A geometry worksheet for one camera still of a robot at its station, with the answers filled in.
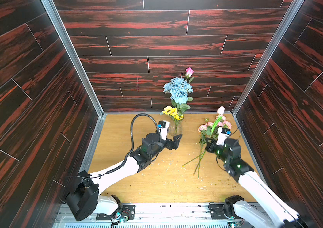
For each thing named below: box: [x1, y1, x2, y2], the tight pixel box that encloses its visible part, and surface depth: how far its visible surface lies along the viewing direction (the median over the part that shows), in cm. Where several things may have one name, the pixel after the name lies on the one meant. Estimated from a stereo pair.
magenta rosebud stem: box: [185, 66, 195, 84], surface depth 91 cm
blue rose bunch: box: [162, 77, 194, 105], surface depth 87 cm
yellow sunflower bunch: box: [162, 105, 184, 121], surface depth 93 cm
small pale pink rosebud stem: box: [209, 105, 226, 139], surface depth 75 cm
